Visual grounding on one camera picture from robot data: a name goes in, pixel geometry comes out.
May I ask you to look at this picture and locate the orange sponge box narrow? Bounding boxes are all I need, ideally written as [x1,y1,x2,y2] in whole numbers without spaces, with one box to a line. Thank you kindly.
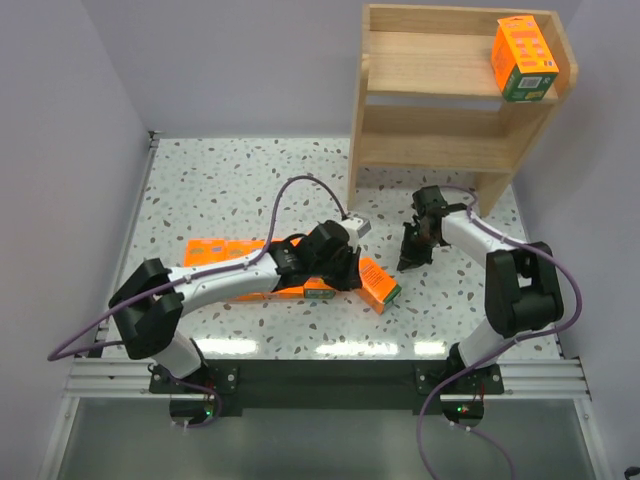
[356,258,402,315]
[303,278,336,300]

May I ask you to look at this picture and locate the orange sponge box wide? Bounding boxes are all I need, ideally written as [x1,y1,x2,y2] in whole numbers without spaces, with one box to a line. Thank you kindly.
[263,240,304,300]
[183,238,266,303]

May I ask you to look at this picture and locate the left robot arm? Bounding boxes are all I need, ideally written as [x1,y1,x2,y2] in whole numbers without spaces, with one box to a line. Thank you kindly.
[109,216,370,379]

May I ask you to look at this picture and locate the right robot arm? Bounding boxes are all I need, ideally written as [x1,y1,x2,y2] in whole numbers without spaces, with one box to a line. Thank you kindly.
[397,186,564,378]

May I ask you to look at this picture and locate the wooden shelf unit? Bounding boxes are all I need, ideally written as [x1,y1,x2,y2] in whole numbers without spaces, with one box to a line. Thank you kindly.
[348,4,578,216]

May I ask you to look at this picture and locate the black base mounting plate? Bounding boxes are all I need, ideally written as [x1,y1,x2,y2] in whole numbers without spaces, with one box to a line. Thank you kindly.
[149,358,506,419]

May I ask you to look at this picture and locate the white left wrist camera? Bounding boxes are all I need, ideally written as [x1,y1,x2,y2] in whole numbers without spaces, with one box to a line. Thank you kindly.
[341,215,371,240]

